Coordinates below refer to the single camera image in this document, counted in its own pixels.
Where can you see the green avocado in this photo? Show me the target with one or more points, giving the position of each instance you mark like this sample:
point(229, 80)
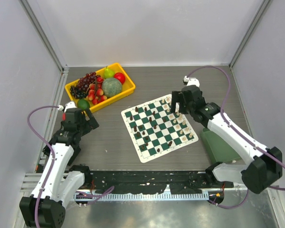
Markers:
point(83, 104)

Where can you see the black grape bunch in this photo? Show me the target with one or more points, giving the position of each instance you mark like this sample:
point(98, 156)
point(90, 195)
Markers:
point(77, 93)

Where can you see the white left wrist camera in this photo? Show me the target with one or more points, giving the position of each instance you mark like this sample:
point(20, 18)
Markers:
point(67, 106)

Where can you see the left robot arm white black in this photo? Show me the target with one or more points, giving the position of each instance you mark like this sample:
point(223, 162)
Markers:
point(46, 206)

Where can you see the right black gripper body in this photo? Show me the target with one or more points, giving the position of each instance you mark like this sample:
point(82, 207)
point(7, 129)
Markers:
point(189, 109)

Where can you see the red apple in tray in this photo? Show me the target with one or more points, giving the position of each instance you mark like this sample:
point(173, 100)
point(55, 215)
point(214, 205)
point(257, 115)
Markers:
point(120, 76)

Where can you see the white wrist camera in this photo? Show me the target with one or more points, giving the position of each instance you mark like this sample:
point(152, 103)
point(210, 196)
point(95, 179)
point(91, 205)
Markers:
point(190, 81)
point(67, 106)

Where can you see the green plastic tray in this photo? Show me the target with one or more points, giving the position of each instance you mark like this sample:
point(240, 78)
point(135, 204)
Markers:
point(217, 149)

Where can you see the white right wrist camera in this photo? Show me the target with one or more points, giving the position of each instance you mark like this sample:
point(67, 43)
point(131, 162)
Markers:
point(190, 81)

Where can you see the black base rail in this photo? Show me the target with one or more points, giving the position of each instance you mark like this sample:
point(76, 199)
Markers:
point(152, 182)

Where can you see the green white chess board mat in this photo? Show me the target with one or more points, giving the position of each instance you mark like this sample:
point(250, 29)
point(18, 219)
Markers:
point(161, 130)

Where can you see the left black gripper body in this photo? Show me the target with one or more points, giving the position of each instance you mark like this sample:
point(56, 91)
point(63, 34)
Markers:
point(82, 127)

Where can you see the green pear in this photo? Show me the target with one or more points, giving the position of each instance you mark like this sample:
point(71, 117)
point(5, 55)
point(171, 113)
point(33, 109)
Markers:
point(108, 73)

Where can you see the green netted melon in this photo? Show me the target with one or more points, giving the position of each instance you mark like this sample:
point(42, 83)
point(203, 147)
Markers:
point(111, 87)

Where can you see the dark purple grape bunch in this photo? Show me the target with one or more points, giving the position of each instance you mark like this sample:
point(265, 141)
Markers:
point(84, 83)

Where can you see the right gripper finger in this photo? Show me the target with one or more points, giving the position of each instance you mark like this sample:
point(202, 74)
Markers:
point(182, 105)
point(175, 98)

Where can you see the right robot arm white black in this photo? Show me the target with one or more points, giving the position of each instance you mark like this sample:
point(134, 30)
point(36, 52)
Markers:
point(262, 166)

